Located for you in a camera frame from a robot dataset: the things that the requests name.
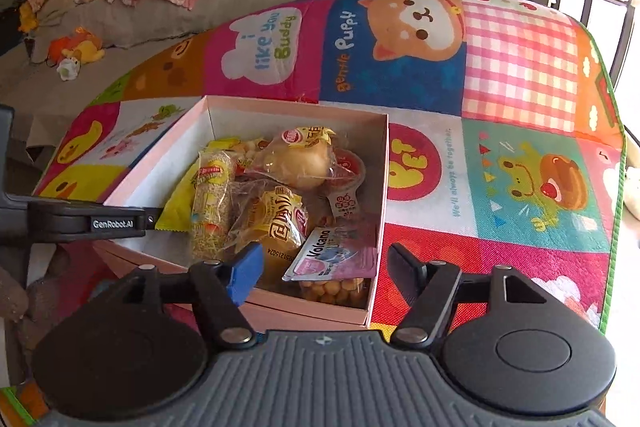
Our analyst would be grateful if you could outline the orange plush toy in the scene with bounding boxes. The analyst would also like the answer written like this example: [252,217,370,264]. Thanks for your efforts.
[46,28,107,66]

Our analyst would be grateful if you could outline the colourful cartoon play mat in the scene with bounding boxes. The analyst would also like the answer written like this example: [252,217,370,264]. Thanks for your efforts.
[0,0,629,427]

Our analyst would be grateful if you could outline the dark window frame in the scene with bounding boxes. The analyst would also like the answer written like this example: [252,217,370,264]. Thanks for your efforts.
[579,0,637,85]

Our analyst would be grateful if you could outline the yellow label bread packet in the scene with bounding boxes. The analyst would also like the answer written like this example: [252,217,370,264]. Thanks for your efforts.
[226,186,310,285]

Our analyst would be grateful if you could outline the pink cardboard box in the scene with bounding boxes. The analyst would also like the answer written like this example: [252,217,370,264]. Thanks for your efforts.
[92,94,391,329]

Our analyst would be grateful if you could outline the cartoon ball biscuit packet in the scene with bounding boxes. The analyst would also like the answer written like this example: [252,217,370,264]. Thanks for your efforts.
[299,273,375,309]

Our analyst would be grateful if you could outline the yellow snack packet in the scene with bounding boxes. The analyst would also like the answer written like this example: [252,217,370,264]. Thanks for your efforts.
[155,137,242,233]

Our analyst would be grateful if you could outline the red lid jelly cup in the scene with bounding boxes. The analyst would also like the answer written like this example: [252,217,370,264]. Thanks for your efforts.
[322,146,369,219]

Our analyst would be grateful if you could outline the round bread bun packet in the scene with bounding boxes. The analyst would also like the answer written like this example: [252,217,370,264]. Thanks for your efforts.
[249,127,337,190]

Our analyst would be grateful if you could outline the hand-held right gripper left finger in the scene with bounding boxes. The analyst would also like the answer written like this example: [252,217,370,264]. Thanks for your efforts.
[105,241,265,349]

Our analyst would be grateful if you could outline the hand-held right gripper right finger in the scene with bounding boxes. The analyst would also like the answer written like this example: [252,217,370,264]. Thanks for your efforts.
[387,242,548,350]

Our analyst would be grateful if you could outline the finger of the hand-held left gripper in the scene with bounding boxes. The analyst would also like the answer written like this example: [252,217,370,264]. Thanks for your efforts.
[27,202,167,244]

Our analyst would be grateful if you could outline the yellow rice cracker bar packet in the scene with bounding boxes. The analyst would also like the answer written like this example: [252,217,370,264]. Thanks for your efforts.
[189,148,237,267]

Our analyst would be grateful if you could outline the small white plush toy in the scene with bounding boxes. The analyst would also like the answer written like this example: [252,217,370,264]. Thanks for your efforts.
[56,56,82,82]

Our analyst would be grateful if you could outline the pink candy packet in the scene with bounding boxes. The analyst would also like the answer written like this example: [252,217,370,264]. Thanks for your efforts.
[281,223,379,284]

